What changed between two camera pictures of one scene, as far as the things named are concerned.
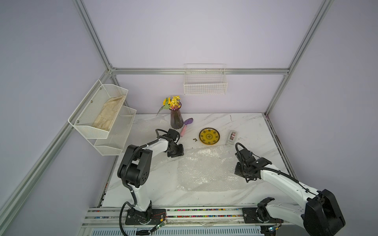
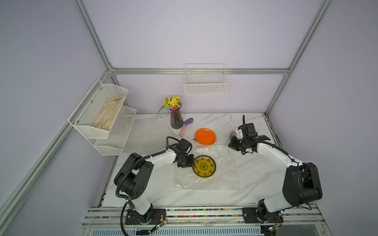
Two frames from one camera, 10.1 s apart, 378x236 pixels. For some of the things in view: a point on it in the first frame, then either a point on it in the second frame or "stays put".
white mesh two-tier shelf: x=102 y=118 stays put
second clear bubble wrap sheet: x=143 y=132 stays put
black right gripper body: x=239 y=170 -> x=236 y=143
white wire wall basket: x=205 y=78 stays put
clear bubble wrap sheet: x=209 y=168 stays put
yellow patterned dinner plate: x=209 y=136 -> x=204 y=166
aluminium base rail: x=207 y=221 stays put
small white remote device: x=231 y=137 -> x=239 y=134
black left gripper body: x=177 y=151 -> x=186 y=161
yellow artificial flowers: x=173 y=103 stays put
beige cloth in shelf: x=108 y=112 stays put
